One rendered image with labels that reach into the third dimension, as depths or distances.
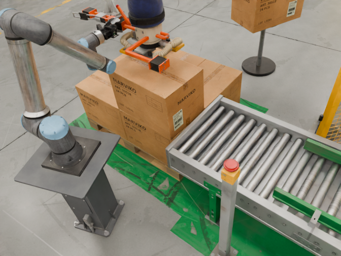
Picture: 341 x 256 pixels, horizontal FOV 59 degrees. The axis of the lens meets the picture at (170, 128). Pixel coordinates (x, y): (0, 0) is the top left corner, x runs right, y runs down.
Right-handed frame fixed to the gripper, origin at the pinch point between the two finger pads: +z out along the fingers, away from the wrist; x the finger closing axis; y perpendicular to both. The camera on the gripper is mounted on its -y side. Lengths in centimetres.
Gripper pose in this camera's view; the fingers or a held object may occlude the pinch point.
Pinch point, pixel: (119, 22)
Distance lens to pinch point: 222.7
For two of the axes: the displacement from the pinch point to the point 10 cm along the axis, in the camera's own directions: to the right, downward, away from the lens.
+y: 7.8, 3.9, -4.9
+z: 6.2, -6.0, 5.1
